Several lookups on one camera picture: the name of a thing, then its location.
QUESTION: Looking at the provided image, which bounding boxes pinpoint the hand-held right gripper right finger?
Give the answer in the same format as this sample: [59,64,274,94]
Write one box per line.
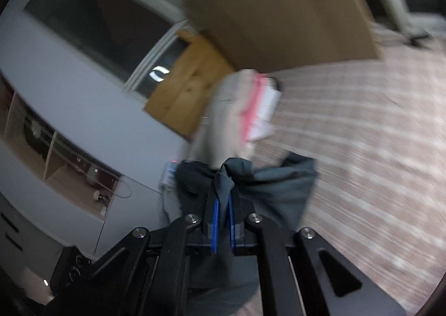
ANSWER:
[228,192,406,316]

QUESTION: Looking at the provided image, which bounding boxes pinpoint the cardboard box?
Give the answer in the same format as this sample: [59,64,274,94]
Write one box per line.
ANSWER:
[183,0,382,74]

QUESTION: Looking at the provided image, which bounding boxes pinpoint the white shelf unit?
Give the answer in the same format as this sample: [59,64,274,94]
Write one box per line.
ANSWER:
[0,74,122,222]

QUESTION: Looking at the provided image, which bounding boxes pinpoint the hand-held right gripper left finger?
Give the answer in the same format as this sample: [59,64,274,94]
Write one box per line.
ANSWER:
[45,191,221,316]

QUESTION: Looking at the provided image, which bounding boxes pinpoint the pine wood board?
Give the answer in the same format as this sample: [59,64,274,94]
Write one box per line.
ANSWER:
[144,30,234,139]

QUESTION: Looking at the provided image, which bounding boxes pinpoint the beige ribbed sweater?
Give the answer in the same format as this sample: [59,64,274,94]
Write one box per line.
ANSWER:
[190,70,256,163]

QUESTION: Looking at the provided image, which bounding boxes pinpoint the dark green pants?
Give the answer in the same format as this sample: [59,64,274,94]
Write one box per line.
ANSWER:
[176,154,317,289]

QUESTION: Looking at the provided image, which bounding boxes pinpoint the white framed window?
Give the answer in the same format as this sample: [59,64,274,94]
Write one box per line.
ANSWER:
[21,0,196,97]

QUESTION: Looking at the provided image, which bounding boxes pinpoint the pink garment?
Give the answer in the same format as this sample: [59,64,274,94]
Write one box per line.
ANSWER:
[240,74,269,139]

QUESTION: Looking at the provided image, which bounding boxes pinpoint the white garment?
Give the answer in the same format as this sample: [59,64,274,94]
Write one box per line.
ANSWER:
[249,76,283,140]

